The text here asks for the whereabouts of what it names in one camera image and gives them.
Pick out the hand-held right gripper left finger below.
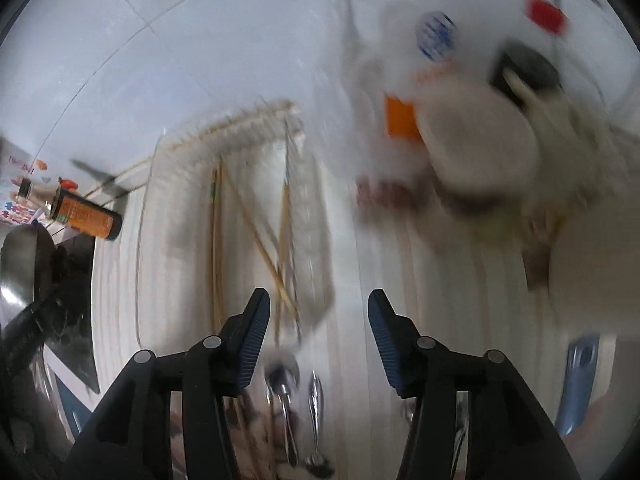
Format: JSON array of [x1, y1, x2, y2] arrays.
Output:
[[65, 288, 272, 480]]

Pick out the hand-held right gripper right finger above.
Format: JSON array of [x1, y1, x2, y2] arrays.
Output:
[[367, 288, 582, 480]]

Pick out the metal spoon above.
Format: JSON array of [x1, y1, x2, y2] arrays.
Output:
[[304, 371, 335, 478], [265, 360, 302, 467]]

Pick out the wooden chopstick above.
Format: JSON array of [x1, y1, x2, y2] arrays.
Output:
[[277, 180, 293, 311], [219, 160, 304, 326]]

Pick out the orange spray can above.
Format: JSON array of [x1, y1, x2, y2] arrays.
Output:
[[47, 178, 124, 242]]

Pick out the metal pot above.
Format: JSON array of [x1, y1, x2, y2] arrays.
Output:
[[0, 225, 58, 321]]

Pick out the colourful printed sheet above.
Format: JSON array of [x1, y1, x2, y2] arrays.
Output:
[[0, 140, 51, 226]]

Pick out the red cap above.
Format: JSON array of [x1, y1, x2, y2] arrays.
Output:
[[525, 0, 571, 36]]

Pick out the blue handle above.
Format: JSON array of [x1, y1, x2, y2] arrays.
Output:
[[557, 335, 601, 438]]

